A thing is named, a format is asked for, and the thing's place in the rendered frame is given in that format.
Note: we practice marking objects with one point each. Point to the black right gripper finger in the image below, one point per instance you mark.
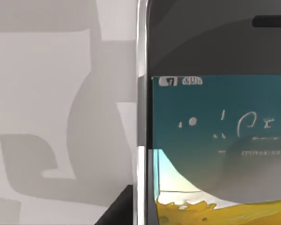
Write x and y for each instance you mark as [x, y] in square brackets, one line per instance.
[121, 208]

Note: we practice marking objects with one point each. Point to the black smartphone with blue screen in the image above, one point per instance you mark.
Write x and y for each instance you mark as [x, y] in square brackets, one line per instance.
[215, 117]

